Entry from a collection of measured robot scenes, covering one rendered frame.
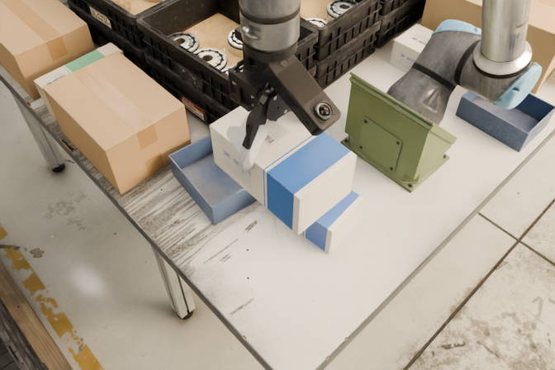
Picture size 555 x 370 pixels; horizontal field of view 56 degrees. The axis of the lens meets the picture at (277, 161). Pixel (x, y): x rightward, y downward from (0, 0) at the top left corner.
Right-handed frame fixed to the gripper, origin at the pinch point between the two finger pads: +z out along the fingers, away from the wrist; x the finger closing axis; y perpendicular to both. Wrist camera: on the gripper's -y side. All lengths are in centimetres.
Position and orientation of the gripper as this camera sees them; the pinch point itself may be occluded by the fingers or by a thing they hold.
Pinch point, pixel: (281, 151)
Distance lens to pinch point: 80.5
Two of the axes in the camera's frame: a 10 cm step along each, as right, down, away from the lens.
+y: -6.9, -5.4, 4.9
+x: -7.3, 5.1, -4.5
